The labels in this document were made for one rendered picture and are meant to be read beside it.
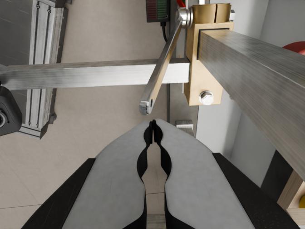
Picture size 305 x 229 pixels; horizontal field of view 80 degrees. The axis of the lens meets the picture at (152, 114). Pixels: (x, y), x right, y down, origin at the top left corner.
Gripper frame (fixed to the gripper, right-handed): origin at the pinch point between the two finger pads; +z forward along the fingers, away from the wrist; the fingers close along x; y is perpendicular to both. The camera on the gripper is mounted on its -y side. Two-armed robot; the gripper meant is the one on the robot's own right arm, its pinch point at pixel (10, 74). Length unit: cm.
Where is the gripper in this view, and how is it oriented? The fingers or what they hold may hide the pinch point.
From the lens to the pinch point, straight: 38.4
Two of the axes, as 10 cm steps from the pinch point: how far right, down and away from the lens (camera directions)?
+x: 0.4, 8.5, 5.2
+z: -0.1, -5.2, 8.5
